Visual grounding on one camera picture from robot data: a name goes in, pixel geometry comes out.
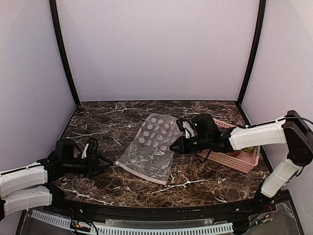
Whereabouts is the brown toy potato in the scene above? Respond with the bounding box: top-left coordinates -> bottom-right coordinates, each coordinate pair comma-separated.
229,150 -> 241,158

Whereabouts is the white slotted cable duct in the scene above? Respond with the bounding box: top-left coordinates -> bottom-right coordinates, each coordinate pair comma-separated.
31,210 -> 234,235

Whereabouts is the pink plastic basket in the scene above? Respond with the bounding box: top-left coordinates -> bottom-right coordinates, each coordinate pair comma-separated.
197,118 -> 260,174

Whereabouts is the right black frame post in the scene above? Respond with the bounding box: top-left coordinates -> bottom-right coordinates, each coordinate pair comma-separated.
237,0 -> 267,106

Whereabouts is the black frame post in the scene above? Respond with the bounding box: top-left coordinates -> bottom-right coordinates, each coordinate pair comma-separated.
237,0 -> 267,106
49,0 -> 80,107

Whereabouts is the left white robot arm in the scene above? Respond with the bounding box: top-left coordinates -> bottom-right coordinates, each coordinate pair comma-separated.
0,138 -> 113,219

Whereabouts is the green toy guava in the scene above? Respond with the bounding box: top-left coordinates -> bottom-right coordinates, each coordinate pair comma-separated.
242,147 -> 254,152

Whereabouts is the left black frame post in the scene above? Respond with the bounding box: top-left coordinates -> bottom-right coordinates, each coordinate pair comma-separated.
49,0 -> 80,107

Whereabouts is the clear dotted zip bag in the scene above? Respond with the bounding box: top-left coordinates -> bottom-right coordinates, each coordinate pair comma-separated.
115,114 -> 181,185

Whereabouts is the black front table rail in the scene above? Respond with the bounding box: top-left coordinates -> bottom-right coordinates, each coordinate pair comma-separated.
41,195 -> 291,225

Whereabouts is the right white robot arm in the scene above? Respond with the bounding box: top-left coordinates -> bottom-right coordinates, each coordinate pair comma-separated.
169,110 -> 313,198

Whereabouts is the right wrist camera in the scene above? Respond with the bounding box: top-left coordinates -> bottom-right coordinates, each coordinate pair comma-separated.
176,118 -> 195,139

